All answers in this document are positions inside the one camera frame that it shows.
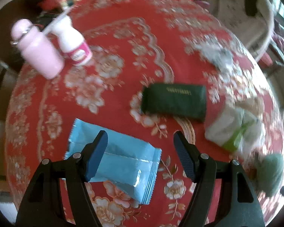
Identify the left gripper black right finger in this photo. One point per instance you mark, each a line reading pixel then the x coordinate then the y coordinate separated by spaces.
pixel 237 205

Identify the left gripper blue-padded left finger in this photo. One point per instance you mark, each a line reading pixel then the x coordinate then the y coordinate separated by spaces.
pixel 42 204

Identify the teal cloth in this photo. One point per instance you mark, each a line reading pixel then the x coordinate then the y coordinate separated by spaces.
pixel 270 170

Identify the green white plastic wrapper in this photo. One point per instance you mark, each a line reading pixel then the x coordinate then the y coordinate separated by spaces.
pixel 236 130

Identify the blue snack wrapper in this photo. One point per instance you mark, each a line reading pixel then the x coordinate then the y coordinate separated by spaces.
pixel 130 163

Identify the dark green packet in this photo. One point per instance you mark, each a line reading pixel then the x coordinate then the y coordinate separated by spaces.
pixel 181 100

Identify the white tissue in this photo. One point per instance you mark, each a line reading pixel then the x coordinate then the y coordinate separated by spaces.
pixel 218 56

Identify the red floral tablecloth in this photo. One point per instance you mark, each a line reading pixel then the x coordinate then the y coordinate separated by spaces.
pixel 134 43

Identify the pink bottle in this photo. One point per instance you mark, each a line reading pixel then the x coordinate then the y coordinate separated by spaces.
pixel 36 49

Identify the white pink-label bottle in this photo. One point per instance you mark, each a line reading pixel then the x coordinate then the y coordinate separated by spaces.
pixel 71 42

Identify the beige coat on chair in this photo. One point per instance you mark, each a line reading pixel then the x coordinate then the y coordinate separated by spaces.
pixel 251 21

